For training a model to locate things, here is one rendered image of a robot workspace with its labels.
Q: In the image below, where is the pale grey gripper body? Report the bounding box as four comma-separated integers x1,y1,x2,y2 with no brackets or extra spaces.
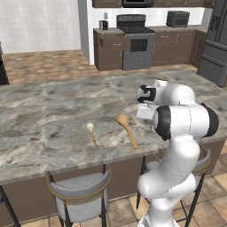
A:
136,103,160,122

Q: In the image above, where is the wooden spoon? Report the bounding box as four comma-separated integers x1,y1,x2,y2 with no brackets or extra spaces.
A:
115,113,139,150

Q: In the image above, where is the grey stove with oven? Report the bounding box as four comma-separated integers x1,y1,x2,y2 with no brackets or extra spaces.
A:
116,13,156,72

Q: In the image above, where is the brown base cabinet run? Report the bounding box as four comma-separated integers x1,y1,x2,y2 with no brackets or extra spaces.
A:
92,27,131,72
152,26,208,69

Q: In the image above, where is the brown kitchen island base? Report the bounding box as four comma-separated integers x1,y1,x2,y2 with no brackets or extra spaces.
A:
0,137,227,227

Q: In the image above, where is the grey bar stool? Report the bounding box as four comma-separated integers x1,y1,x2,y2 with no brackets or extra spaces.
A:
135,144,212,227
45,163,113,227
0,185,21,227

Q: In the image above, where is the dark grey fridge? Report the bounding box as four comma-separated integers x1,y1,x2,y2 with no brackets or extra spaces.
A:
197,0,227,89

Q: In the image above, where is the black toaster oven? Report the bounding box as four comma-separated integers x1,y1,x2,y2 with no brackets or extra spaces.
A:
166,10,191,28

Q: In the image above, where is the black microwave oven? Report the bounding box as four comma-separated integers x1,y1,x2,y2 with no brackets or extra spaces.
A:
121,0,155,9

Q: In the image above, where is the black appliance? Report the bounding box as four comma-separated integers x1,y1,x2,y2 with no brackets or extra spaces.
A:
0,42,10,86

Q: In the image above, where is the white-headed wooden-handled utensil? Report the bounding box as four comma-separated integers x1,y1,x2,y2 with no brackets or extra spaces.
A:
85,122,98,147

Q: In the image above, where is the brown wall cabinet run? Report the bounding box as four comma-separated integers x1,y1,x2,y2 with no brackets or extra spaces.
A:
91,0,215,9

